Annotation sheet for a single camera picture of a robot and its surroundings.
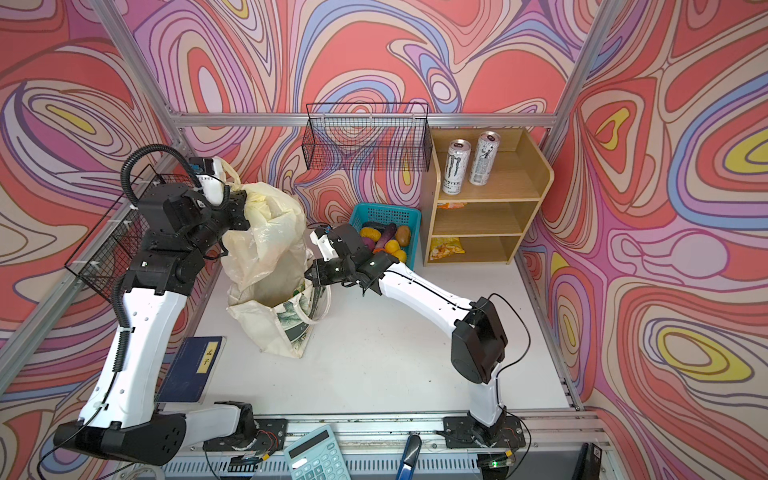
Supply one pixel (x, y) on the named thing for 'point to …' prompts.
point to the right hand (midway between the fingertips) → (309, 280)
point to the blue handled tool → (409, 457)
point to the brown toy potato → (403, 235)
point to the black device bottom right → (588, 464)
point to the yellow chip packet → (443, 247)
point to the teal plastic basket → (388, 214)
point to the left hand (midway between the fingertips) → (246, 189)
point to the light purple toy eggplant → (387, 233)
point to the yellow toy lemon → (392, 246)
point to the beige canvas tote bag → (286, 328)
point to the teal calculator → (316, 457)
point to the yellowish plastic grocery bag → (259, 261)
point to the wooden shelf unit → (486, 224)
